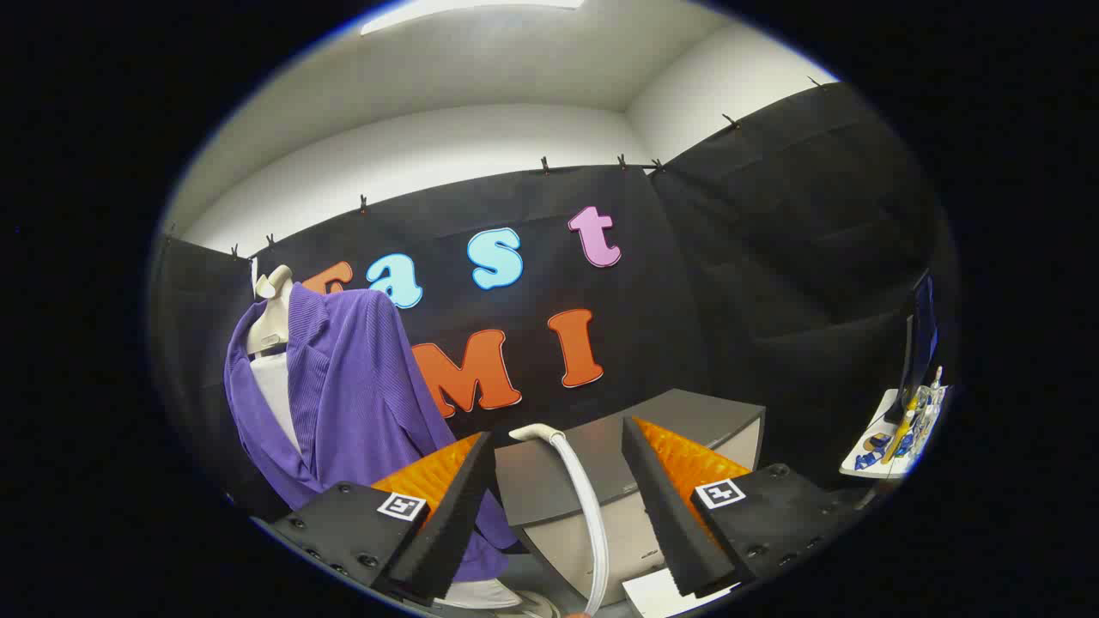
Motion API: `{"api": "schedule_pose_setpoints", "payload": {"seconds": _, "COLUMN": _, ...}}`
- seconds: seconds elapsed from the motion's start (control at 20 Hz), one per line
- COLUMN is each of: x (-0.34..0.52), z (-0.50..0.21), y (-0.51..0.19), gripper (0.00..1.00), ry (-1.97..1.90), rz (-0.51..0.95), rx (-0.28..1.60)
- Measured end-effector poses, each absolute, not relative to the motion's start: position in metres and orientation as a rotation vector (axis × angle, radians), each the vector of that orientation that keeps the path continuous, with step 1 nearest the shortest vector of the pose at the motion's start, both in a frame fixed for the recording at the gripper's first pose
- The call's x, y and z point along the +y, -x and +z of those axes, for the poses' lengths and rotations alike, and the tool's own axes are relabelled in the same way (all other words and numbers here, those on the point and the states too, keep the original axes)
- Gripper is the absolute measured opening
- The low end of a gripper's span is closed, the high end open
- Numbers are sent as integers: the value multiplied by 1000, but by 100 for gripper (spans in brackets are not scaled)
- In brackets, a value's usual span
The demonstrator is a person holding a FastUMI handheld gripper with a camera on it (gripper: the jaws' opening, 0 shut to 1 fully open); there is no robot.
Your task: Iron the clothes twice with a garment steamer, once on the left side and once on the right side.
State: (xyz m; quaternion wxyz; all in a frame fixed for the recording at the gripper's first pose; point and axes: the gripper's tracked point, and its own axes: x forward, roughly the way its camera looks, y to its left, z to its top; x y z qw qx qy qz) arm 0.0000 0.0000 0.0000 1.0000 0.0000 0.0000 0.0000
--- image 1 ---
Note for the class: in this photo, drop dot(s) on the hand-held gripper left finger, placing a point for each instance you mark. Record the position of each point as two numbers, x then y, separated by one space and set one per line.
451 524

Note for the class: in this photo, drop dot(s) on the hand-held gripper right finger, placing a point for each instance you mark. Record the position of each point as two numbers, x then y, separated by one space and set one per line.
665 515

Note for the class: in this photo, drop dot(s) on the white garment steamer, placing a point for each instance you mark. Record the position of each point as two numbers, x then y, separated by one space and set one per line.
588 498

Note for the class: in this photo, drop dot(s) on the purple jacket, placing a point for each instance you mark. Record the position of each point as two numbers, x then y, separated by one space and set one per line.
352 386

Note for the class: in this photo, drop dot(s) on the white garment board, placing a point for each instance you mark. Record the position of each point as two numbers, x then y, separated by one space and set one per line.
276 395

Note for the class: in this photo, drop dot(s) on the white paper sheet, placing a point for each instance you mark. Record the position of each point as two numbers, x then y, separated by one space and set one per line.
652 594

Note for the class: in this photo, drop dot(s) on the grey drawer cabinet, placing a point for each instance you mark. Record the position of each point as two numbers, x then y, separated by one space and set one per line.
549 481

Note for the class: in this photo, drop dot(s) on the small white table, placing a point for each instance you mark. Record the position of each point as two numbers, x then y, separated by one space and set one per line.
863 459

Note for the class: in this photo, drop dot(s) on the yellow bottle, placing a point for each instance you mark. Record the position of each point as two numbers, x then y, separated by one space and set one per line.
901 438

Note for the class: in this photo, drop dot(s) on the black backdrop cloth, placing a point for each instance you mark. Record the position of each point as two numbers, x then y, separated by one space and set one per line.
755 283

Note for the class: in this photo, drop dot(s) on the computer monitor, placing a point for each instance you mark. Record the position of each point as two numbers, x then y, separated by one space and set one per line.
920 343

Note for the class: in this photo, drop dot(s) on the row of black cloth clips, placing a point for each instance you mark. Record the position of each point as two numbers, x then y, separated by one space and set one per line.
544 164

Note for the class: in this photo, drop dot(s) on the ceiling light panel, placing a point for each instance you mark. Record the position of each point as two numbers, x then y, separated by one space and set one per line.
464 10

